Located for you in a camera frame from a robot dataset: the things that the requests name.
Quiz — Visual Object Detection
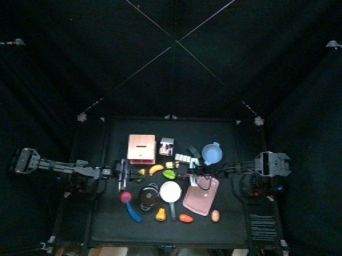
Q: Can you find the pink blue toy spoon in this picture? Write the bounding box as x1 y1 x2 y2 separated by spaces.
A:
118 191 143 224

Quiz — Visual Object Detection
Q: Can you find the pink toy box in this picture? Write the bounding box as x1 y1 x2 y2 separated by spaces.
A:
126 133 157 165

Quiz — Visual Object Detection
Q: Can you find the pink cutting board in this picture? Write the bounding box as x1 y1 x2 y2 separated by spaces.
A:
181 175 220 217

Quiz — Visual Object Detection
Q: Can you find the black cable loop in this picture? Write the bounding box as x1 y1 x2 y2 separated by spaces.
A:
196 175 213 192

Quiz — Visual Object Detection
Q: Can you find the dark green toy piece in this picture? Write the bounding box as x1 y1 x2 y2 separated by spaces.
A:
185 145 200 159

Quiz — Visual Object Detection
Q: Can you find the thin diagonal brace wire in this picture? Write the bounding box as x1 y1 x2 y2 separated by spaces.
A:
81 0 236 114
124 0 259 118

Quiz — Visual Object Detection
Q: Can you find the orange salmon toy sushi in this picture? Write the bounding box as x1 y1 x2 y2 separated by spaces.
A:
177 213 195 224

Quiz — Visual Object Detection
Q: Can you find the small white black toy appliance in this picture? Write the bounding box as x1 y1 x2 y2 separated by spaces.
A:
157 137 175 157

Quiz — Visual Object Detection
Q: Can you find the white striped toy block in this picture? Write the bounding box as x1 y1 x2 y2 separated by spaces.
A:
173 153 193 164

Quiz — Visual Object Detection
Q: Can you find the black toy pan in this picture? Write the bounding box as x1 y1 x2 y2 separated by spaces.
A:
137 184 161 213

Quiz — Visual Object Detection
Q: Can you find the blue bowl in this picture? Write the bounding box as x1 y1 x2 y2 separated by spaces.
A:
200 141 224 166

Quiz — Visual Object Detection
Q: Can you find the green toy vegetable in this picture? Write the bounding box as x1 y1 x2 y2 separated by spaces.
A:
161 169 179 181

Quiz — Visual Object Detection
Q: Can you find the yellow toy banana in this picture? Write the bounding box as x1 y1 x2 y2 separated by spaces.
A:
148 164 165 177

